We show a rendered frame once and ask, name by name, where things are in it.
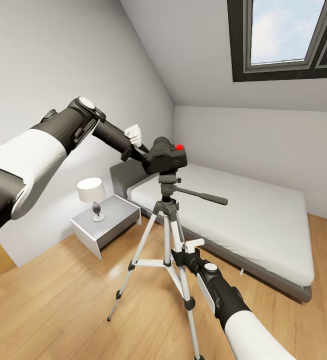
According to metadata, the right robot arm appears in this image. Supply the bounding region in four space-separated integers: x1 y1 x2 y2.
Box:
171 238 296 360

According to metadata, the camera tripod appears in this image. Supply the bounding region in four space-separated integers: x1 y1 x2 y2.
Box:
107 168 229 360

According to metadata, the digital camera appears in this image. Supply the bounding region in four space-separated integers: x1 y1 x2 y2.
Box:
141 136 188 175

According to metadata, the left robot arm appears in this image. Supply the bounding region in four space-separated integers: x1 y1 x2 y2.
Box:
0 96 150 228

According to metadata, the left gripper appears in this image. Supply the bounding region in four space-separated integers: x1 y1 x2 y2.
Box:
104 125 150 164

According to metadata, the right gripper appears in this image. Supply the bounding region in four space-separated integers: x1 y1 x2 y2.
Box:
171 248 200 270

